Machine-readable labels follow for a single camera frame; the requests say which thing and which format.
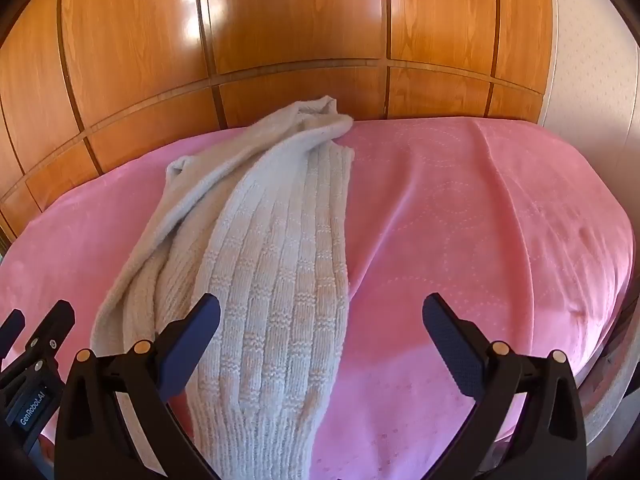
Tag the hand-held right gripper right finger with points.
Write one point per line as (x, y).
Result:
(450, 340)

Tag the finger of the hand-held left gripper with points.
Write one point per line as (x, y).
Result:
(52, 327)
(12, 327)

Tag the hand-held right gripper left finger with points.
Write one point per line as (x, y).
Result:
(192, 340)

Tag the white knit sweater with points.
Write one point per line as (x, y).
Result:
(280, 260)

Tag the pink blanket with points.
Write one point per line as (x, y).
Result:
(450, 220)

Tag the white mattress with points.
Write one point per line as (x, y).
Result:
(607, 385)

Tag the wooden panelled wardrobe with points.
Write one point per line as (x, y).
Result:
(280, 20)

